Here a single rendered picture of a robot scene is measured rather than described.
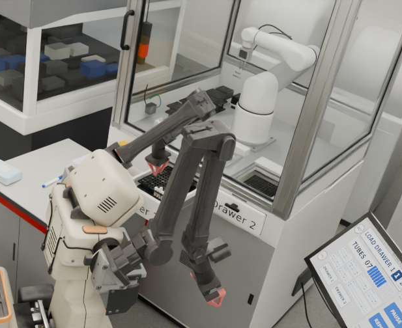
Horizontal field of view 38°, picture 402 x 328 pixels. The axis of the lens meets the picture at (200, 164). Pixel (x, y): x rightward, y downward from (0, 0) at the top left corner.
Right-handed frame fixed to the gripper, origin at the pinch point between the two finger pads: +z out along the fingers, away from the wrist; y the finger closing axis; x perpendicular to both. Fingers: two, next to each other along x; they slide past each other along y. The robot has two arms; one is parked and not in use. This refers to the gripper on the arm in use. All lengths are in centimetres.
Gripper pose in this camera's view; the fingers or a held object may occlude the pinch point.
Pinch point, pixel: (157, 172)
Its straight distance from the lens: 256.7
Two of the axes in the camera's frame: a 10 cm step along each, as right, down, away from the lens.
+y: 6.1, -4.3, 6.6
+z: -0.8, 8.0, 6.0
